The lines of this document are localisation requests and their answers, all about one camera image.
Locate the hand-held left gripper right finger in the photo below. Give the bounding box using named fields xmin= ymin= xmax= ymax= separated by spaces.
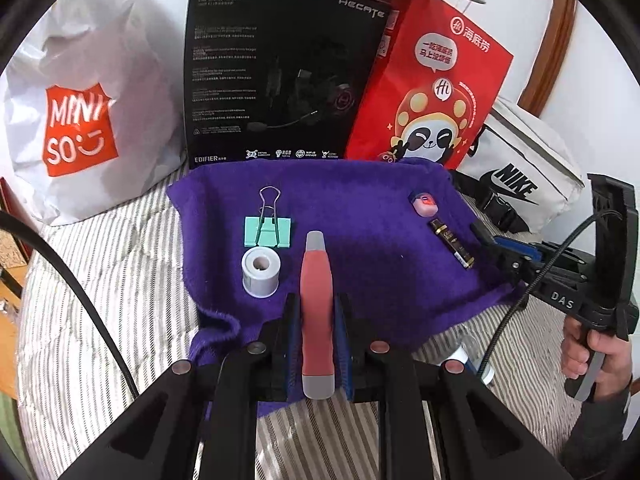
xmin=334 ymin=292 xmax=571 ymax=480

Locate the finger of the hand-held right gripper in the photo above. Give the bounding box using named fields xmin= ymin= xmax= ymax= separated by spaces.
xmin=492 ymin=234 xmax=583 ymax=267
xmin=469 ymin=222 xmax=532 ymax=287

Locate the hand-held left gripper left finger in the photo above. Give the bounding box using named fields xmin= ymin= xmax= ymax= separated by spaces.
xmin=60 ymin=292 xmax=303 ymax=480

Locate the pink grey pen tool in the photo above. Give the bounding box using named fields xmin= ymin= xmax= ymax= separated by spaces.
xmin=298 ymin=230 xmax=337 ymax=400

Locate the black gold bottle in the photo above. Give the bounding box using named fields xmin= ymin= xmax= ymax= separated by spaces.
xmin=429 ymin=217 xmax=475 ymax=268

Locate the white tape roll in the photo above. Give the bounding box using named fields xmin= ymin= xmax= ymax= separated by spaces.
xmin=241 ymin=246 xmax=278 ymax=300

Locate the pink eraser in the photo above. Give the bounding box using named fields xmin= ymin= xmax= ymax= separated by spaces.
xmin=409 ymin=191 xmax=438 ymax=217

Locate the green binder clip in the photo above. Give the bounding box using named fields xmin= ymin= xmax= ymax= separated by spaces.
xmin=243 ymin=186 xmax=292 ymax=248

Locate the person's right forearm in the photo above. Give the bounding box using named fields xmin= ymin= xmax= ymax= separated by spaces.
xmin=562 ymin=385 xmax=640 ymax=480

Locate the person's right hand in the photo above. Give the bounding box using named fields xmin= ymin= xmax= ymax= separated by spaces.
xmin=562 ymin=316 xmax=633 ymax=404

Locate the white waist bag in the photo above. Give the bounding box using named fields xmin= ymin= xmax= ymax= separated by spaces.
xmin=450 ymin=97 xmax=588 ymax=233

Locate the purple towel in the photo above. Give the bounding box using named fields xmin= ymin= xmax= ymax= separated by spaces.
xmin=166 ymin=157 xmax=531 ymax=366

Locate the blue white bottle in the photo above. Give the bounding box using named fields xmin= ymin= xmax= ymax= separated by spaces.
xmin=434 ymin=345 xmax=470 ymax=370

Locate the red paper bag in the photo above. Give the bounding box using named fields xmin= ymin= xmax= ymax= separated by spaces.
xmin=345 ymin=0 xmax=515 ymax=171

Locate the striped bedsheet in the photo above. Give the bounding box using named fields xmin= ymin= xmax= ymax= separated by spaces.
xmin=15 ymin=170 xmax=581 ymax=480

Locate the black product box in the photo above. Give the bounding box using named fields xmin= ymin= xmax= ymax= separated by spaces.
xmin=182 ymin=0 xmax=393 ymax=168

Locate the wooden headboard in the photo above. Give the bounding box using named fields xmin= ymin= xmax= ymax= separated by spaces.
xmin=0 ymin=267 xmax=23 ymax=376

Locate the white shopping bag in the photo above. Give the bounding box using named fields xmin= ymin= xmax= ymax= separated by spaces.
xmin=0 ymin=0 xmax=188 ymax=227

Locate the braided black cable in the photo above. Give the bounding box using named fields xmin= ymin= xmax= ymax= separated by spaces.
xmin=477 ymin=211 xmax=623 ymax=378

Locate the wooden door frame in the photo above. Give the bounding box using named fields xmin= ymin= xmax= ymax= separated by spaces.
xmin=520 ymin=0 xmax=578 ymax=118

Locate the thick black cable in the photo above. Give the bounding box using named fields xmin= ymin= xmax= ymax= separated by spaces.
xmin=0 ymin=211 xmax=141 ymax=401

